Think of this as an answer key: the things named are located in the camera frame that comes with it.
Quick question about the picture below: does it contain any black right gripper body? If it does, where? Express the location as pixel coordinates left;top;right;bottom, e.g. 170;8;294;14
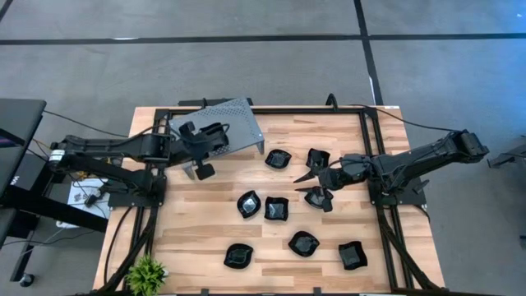
318;154;373;192

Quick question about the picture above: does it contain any grey perforated metal shelf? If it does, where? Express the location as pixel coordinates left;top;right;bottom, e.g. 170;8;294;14
168;96;265;181

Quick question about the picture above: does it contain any black square mini plate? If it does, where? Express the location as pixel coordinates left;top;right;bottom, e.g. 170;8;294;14
264;196;290;222
338;240;369;271

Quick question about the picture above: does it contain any black rounded mini plate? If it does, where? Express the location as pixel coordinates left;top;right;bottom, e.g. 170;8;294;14
264;148;293;169
303;185;335;214

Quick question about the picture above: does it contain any black diamond-shaped mini plate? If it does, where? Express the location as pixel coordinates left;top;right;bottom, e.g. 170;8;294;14
287;230;321;258

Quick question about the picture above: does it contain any black desk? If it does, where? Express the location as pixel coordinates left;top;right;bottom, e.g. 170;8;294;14
0;97;110;289

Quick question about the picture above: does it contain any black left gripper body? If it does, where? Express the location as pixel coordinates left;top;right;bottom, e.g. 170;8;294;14
180;122;230;160

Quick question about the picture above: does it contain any black angular mini plate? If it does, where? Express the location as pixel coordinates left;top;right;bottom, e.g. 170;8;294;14
306;147;331;172

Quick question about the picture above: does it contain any black box white lettering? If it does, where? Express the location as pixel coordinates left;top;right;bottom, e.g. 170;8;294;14
10;154;53;190

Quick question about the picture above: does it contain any black hexagonal mini bowl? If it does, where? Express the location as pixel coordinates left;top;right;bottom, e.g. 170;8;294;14
194;163;216;182

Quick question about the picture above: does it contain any black leaf-shaped mini plate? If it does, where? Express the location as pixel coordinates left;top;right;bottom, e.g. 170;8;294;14
223;243;255;271
236;189;262;220

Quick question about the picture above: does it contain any green plant white pot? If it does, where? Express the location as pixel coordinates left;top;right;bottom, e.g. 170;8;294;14
124;254;168;296

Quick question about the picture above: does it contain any white printed paper sheet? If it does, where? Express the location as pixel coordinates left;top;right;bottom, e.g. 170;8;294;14
67;177;110;206

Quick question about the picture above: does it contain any black stand foot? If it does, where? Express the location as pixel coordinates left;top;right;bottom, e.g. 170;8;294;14
487;141;526;169

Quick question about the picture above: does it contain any black cable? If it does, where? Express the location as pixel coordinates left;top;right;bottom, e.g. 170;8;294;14
347;103;459;133
42;109;131;139

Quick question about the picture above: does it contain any black aluminium table frame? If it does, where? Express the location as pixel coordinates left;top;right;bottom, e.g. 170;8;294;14
96;96;447;296

